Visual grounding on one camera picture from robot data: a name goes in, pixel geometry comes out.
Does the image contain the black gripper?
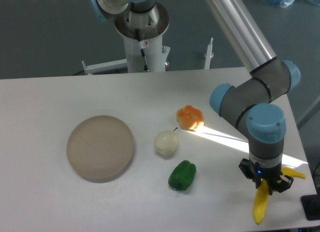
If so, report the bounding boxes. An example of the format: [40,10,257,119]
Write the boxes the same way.
[239,158,294,194]

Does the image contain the yellow banana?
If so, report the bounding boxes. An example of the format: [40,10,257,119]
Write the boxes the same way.
[252,167,306,224]

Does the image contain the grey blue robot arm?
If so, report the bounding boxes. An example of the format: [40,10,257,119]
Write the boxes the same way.
[89,0,300,194]

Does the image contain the black device at edge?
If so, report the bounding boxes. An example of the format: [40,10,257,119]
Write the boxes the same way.
[300,194,320,221]

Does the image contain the green bell pepper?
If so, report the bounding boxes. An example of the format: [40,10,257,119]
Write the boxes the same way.
[168,160,197,191]

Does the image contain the orange bell pepper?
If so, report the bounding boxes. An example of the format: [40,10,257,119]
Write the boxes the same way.
[176,105,205,131]

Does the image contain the white pear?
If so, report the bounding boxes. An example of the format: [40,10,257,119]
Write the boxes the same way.
[153,129,178,159]

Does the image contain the beige round plate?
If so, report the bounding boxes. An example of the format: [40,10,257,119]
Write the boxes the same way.
[66,115,135,183]

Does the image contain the white frame post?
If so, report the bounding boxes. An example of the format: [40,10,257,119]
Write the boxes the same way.
[204,37,214,70]

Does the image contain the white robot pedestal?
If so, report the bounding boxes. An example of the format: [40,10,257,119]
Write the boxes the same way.
[82,2,171,74]

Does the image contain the black cable on pedestal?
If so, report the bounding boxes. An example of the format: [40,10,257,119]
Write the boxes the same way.
[134,28,150,72]

